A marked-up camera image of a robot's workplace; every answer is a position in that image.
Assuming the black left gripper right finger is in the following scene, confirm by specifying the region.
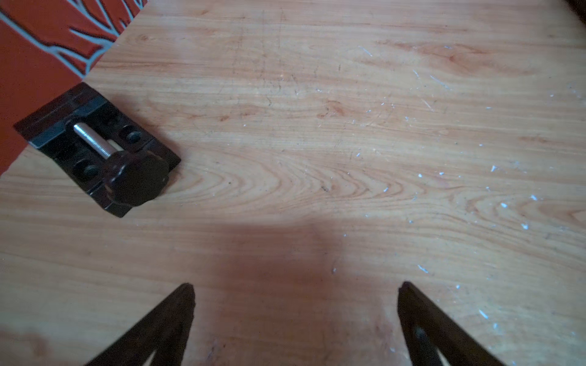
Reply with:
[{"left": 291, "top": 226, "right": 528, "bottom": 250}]
[{"left": 397, "top": 282, "right": 503, "bottom": 365}]

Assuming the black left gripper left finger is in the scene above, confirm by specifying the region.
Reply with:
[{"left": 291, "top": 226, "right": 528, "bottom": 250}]
[{"left": 88, "top": 283, "right": 195, "bottom": 365}]

